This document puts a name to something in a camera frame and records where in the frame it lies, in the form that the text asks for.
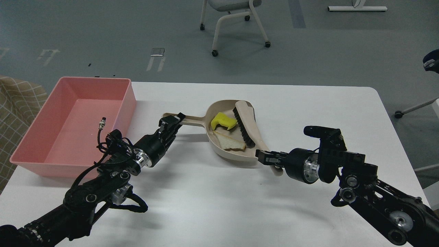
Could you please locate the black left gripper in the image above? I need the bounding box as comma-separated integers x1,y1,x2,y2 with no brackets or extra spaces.
133,112,186,168

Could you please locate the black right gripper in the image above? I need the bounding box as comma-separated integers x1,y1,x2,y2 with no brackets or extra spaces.
256,148,319,184

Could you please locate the beige plastic dustpan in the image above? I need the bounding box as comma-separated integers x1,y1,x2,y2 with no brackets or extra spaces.
182,100,268,162

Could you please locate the yellow sponge piece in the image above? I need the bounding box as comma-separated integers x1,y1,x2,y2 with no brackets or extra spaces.
210,112,237,131

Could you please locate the white bread slice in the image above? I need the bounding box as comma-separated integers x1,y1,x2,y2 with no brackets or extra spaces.
213,131,246,151

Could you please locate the beige hand brush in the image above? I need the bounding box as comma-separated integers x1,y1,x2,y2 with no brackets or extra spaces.
227,100,270,162

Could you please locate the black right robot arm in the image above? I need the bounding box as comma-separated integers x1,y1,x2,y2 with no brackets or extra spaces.
256,126,439,247

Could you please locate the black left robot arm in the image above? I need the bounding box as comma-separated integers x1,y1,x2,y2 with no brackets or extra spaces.
1,113,186,247

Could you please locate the pink plastic bin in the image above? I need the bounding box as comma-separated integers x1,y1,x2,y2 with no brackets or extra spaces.
10,77,136,178

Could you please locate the white wheeled chair base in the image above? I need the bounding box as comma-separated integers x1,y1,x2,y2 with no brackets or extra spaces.
394,97,439,174

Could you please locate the white office chair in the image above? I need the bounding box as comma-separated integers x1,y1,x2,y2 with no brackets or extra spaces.
200,0,271,57

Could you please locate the checkered beige fabric seat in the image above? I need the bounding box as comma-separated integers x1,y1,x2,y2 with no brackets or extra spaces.
0,75,48,192

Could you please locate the white desk leg base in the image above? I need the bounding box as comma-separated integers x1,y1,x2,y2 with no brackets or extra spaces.
328,0,388,12

